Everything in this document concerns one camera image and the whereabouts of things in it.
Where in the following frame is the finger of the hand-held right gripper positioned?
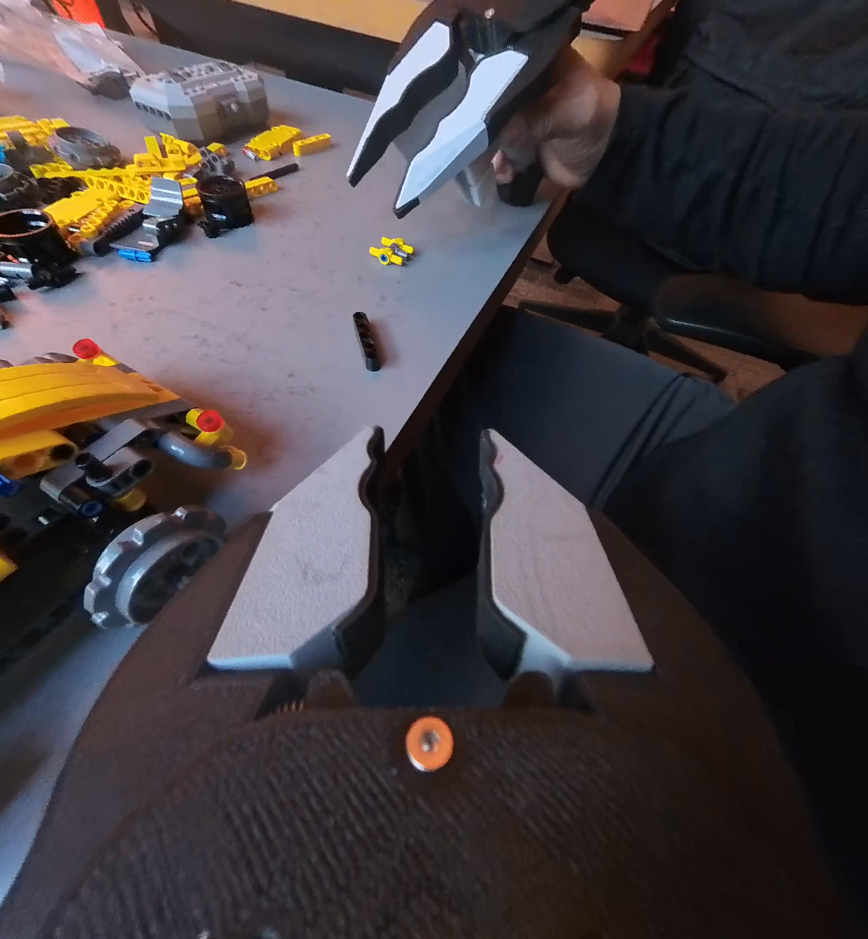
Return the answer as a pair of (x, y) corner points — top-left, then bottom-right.
(392, 45), (532, 221)
(346, 21), (466, 189)

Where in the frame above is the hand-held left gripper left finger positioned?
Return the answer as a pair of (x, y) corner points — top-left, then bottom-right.
(205, 425), (388, 681)

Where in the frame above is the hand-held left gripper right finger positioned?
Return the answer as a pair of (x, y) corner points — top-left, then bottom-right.
(478, 429), (656, 682)

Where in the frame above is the person's right forearm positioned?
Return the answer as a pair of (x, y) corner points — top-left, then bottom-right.
(573, 73), (868, 307)

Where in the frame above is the yellow edged desk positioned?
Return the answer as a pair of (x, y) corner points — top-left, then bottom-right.
(140, 0), (669, 98)

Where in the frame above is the grey desk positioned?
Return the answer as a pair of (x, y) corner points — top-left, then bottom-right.
(0, 29), (568, 868)

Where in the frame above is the person's right hand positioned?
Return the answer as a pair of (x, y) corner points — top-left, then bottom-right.
(492, 45), (623, 190)

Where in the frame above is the yellow studded block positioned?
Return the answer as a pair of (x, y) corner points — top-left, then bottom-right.
(242, 124), (303, 161)

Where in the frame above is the grey angular block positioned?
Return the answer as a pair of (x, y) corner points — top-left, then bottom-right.
(129, 62), (270, 145)

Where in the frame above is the black spoked wheel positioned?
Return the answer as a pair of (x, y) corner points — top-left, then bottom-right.
(195, 174), (256, 240)

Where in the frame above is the person's black sweater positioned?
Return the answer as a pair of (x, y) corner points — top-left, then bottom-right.
(608, 293), (868, 939)

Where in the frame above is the black holed beam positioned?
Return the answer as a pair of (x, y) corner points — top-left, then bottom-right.
(351, 311), (382, 374)

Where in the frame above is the black chair base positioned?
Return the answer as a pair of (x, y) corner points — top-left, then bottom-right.
(516, 295), (730, 384)

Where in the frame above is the black jacket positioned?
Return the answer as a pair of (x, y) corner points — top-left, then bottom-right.
(667, 0), (868, 105)

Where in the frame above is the yellow brick vehicle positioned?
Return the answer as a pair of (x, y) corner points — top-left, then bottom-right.
(0, 337), (249, 699)

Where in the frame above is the grey toothed rack piece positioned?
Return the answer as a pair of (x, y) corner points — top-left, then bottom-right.
(76, 179), (187, 259)

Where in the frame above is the black office chair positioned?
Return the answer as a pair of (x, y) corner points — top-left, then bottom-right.
(551, 191), (868, 369)

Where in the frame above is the pile of building brick parts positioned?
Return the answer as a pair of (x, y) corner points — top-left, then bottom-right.
(0, 113), (304, 333)

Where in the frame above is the clear plastic bag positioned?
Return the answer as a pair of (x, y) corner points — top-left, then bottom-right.
(0, 0), (135, 98)

